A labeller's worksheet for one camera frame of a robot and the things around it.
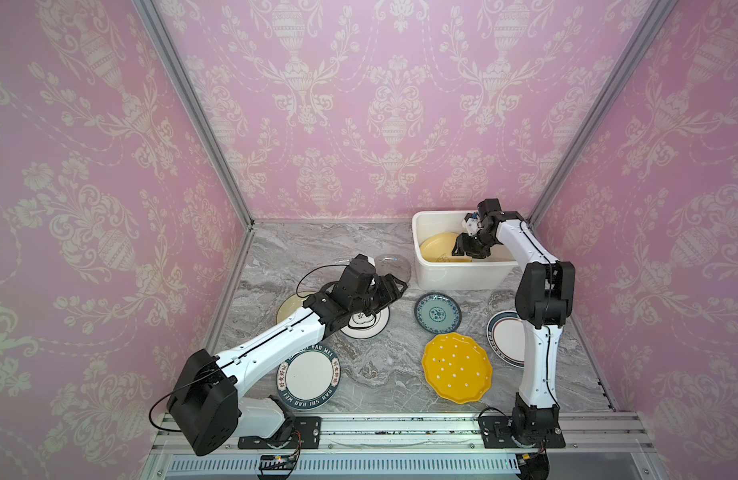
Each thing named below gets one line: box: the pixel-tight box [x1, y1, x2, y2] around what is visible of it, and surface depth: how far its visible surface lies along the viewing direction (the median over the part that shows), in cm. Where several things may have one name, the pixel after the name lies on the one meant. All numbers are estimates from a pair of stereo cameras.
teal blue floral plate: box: [414, 292, 462, 334], surface depth 97 cm
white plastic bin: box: [412, 210, 519, 291], surface depth 101 cm
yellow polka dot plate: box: [422, 332, 493, 404], surface depth 85 cm
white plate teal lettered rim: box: [276, 344, 341, 411], surface depth 83 cm
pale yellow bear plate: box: [419, 232, 472, 263], surface depth 108 cm
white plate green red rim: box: [486, 310, 525, 368], surface depth 91 cm
